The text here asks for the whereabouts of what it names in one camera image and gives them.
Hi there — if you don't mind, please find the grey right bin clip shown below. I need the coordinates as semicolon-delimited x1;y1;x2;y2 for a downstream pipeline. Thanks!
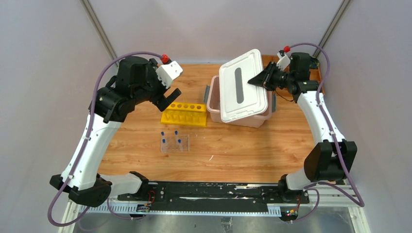
271;93;277;113

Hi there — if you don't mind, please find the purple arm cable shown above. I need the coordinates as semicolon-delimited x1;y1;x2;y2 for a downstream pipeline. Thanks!
47;51;168;228
288;42;365;222

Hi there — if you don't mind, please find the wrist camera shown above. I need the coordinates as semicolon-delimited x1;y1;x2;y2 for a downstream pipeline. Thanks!
156;54;183;88
276;46;291;71

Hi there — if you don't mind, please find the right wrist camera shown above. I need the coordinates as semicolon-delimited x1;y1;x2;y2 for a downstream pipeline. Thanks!
276;46;291;71

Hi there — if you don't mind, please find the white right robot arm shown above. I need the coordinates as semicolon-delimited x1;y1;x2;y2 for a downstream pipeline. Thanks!
260;49;362;205

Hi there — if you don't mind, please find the clear well plate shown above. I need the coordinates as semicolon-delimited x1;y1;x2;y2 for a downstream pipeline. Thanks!
160;134;190;153

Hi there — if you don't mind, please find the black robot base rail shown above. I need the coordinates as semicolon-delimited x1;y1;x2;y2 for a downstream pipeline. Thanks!
116;181;309;220

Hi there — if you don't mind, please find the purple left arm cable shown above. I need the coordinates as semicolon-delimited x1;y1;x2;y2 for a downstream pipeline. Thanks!
47;51;168;228

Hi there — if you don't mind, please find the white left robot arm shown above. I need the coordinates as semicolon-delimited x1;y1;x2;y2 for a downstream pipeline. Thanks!
50;56;183;207

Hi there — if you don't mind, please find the white plastic box lid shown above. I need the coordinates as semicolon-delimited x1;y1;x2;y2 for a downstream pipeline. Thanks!
219;49;269;123

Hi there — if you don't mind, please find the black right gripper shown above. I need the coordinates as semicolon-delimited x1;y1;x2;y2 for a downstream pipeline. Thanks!
248;62;295;92

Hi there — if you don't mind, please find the grey bin handle clip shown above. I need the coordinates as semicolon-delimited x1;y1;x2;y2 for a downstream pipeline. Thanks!
203;85;210;104

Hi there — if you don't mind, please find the pink plastic storage bin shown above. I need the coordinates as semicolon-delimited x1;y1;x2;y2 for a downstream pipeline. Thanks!
206;76;273;128

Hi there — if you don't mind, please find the yellow test tube rack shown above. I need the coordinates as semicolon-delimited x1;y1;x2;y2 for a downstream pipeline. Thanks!
160;102;207;127

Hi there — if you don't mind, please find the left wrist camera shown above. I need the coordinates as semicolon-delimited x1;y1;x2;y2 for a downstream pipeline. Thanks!
156;54;183;88

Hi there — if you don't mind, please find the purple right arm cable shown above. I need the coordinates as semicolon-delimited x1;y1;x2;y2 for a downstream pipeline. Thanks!
288;42;365;222

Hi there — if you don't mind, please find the wooden compartment organizer tray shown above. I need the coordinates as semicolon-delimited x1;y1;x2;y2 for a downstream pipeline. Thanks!
262;54;325;96

